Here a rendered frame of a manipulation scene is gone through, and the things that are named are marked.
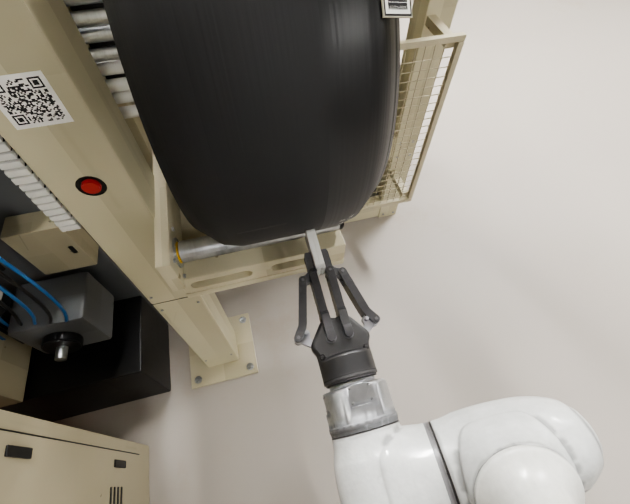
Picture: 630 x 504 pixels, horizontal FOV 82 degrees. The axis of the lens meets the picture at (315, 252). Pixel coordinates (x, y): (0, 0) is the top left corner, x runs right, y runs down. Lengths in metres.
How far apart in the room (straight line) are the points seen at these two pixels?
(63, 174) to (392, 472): 0.64
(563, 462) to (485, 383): 1.24
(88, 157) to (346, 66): 0.44
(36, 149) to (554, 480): 0.75
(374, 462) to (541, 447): 0.17
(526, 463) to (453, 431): 0.08
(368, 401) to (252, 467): 1.08
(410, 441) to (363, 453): 0.06
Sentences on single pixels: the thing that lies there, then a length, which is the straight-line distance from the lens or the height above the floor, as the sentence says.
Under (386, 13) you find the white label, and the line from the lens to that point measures 0.43.
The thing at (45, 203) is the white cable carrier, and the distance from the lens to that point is 0.79.
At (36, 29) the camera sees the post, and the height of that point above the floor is 1.30.
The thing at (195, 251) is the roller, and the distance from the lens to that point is 0.75.
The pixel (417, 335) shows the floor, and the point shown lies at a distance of 1.67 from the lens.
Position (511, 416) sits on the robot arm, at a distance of 0.48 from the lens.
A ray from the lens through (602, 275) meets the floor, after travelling 2.21.
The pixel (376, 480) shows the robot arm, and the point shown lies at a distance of 0.47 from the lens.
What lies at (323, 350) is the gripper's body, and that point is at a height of 1.02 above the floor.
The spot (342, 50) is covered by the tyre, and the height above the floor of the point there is 1.32.
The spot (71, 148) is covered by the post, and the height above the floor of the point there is 1.14.
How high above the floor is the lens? 1.51
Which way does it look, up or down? 57 degrees down
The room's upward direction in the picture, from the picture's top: straight up
